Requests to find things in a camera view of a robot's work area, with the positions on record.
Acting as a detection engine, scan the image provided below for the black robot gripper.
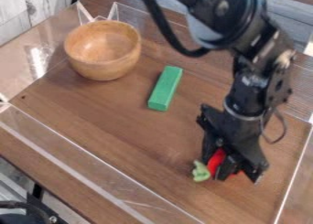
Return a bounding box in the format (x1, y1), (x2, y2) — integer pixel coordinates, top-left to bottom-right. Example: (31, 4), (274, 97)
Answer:
(197, 104), (269, 183)

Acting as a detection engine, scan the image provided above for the red plush strawberry toy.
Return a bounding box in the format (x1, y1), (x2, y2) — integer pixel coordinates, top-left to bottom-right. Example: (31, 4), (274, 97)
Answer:
(193, 148), (244, 183)

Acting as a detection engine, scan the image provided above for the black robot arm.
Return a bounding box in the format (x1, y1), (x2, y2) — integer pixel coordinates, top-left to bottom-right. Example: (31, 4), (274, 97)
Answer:
(142, 0), (296, 182)

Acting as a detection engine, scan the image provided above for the green rectangular block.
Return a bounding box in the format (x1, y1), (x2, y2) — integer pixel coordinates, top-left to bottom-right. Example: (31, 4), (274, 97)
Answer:
(149, 66), (183, 112)

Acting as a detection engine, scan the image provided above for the wooden bowl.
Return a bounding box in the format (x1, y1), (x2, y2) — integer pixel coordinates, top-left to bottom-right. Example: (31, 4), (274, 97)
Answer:
(64, 20), (142, 80)

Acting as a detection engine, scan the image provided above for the clear acrylic tray enclosure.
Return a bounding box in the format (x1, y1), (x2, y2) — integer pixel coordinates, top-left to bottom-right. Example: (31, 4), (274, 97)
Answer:
(0, 1), (313, 224)

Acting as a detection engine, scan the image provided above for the black clamp mount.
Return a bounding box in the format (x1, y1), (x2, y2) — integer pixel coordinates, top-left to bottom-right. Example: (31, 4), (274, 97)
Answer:
(26, 184), (68, 224)

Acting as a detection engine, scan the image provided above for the black cable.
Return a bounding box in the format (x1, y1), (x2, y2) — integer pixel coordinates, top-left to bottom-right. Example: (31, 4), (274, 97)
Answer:
(0, 199), (52, 224)

